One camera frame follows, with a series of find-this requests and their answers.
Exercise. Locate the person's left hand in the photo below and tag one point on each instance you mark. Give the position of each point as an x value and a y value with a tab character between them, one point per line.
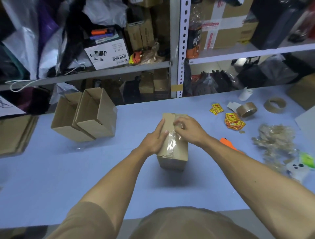
151	142

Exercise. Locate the person's right hand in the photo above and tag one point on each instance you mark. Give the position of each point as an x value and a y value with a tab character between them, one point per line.
194	133

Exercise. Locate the person's right fingers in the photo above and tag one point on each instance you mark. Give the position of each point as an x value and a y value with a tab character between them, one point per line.
182	122

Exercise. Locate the person's left thumb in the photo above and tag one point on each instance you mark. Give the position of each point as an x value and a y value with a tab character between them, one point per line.
165	133

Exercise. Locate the clear tape strip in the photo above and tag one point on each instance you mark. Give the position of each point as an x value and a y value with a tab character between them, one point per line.
172	144

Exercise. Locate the small cardboard box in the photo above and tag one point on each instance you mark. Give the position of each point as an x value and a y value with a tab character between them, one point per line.
173	157

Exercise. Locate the person's right forearm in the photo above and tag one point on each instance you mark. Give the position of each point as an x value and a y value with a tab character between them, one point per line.
258	184

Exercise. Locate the person's left forearm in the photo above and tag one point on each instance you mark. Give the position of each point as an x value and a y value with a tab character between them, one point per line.
113	177

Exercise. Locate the small stack of yellow stickers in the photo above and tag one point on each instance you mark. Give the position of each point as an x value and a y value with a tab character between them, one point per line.
216	109

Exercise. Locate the small stacked cardboard boxes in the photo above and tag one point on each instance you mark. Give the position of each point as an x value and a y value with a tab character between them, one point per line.
153	85

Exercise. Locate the orange utility knife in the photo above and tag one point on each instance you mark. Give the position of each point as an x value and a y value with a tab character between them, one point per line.
227	143

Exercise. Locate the pile of yellow red stickers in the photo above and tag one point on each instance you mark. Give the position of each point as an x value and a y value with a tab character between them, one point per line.
233	122

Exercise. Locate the white paper scrap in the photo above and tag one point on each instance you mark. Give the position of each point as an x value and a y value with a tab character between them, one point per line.
232	105

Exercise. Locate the bundle of dark gloves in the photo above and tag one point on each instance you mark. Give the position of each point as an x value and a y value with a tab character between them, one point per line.
216	81

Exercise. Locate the brown packing tape roll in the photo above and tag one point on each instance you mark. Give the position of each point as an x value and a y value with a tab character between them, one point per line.
246	110

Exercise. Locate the open cardboard box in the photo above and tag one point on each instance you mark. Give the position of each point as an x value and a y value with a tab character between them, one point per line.
98	118
64	120

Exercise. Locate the white paper roll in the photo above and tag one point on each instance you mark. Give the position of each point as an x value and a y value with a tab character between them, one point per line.
245	94

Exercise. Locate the orange toy in clear bag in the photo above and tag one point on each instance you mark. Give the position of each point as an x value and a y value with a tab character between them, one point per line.
145	56

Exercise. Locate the grey metal shelf rack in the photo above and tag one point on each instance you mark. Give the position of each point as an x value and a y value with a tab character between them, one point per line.
110	70

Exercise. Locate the white perforated shelf rack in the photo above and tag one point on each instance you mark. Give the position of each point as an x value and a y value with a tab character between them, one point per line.
183	37

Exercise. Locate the plastic bottle with dark label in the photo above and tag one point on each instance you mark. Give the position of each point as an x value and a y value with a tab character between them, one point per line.
194	37

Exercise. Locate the empty cardboard tape core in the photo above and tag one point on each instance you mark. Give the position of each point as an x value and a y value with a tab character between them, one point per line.
269	107

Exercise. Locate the person's tan shirt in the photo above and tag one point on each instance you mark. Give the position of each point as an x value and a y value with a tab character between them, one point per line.
187	225

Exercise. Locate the pile of crumpled clear tape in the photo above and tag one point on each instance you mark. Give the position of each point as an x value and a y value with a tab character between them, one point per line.
274	141

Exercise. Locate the white product box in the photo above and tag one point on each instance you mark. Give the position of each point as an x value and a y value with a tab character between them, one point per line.
108	55

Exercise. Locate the tall brown cardboard boxes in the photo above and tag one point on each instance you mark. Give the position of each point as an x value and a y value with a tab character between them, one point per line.
140	34

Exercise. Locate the large taped cardboard box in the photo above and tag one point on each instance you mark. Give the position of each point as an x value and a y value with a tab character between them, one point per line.
226	24

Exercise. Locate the clear plastic bag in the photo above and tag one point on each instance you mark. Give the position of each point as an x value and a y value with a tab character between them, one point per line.
278	70

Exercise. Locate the orange marker pen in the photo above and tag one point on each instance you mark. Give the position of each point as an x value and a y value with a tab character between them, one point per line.
98	32

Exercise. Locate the plain brown cardboard box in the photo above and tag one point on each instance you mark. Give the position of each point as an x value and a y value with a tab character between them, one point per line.
302	92

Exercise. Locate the white item with black dots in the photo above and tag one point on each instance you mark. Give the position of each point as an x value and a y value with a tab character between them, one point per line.
297	171

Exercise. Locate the white flat board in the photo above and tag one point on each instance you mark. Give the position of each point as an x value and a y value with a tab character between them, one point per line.
307	125

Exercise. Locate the green plastic item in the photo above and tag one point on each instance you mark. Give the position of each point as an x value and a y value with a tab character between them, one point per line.
307	160

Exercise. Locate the black plastic bag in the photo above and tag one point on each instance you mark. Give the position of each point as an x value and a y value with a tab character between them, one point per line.
73	37

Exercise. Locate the crumpled white plastic bag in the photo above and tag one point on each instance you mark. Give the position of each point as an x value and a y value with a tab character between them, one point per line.
105	11

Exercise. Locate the large black box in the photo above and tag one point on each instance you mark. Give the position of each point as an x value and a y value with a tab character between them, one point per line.
273	22

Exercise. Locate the stack of flat cardboard sheets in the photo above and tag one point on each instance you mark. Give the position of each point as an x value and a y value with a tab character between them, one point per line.
14	135

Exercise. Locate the white paper sheet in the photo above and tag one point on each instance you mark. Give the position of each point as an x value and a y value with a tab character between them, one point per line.
7	108

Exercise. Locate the purple plastic bag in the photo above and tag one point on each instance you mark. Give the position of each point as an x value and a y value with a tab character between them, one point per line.
46	22

